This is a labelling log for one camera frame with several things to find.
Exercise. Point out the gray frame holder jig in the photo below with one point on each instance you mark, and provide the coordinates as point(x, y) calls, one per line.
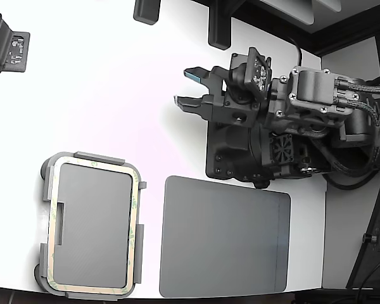
point(92, 221)

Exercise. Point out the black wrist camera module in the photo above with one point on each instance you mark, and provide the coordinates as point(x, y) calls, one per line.
point(256, 73)

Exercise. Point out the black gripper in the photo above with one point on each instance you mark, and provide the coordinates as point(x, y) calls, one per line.
point(234, 111)

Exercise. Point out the black camera with circuit board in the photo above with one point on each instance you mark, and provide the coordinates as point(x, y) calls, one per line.
point(16, 50)

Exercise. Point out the short black stand foot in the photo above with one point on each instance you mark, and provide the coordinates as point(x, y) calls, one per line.
point(145, 11)

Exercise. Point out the gray flat box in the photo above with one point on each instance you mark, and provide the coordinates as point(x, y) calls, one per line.
point(221, 237)

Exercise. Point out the long black stand foot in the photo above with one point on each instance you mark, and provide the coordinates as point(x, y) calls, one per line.
point(220, 28)

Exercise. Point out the black equipment rack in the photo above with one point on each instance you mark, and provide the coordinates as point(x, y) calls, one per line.
point(377, 240)

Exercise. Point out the beige adhesive frame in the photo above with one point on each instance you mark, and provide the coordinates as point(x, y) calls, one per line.
point(52, 253)

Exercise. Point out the black angled frame bar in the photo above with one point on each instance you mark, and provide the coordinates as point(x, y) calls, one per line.
point(335, 35)

